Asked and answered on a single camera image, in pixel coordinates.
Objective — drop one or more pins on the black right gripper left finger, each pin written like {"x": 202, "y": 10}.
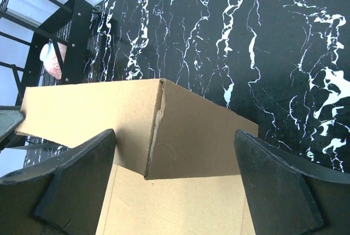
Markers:
{"x": 61, "y": 195}

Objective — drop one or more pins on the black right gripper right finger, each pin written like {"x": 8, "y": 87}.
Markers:
{"x": 290, "y": 195}

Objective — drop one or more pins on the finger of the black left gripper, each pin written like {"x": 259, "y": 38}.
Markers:
{"x": 11, "y": 117}

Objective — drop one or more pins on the brown cardboard box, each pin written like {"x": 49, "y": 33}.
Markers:
{"x": 175, "y": 169}

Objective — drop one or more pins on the red patterned bowl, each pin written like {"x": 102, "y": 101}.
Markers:
{"x": 50, "y": 61}

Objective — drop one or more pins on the black wire dish rack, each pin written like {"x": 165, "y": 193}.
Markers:
{"x": 68, "y": 29}

